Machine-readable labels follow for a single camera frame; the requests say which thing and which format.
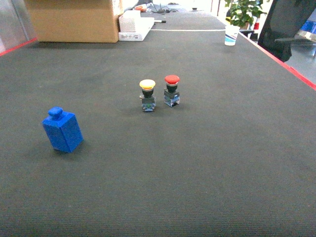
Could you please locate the black office chair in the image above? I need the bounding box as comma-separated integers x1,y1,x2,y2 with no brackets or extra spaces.
258,0,316,62

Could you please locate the yellow mushroom push button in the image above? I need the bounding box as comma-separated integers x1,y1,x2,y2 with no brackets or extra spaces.
139,79,156,112

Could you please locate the large cardboard box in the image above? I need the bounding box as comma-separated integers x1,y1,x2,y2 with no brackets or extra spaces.
25,0,123,43

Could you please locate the red conveyor frame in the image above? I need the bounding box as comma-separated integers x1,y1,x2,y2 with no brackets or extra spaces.
0,29,316,90

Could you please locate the red mushroom push button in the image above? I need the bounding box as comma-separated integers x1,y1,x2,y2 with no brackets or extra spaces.
164,75,180,107

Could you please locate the blue block part with knob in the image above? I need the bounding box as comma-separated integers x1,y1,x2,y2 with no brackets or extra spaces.
42,107,83,153

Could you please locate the white flat box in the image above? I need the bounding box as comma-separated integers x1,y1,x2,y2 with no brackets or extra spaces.
118,17,154,41

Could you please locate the white small box on top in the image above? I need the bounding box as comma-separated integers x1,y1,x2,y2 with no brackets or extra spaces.
119,10,141,32

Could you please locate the green potted plant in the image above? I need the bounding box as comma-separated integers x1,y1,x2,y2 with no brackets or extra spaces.
225,0,267,28

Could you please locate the white paper cup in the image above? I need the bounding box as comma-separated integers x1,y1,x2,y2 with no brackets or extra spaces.
224,25,240,46

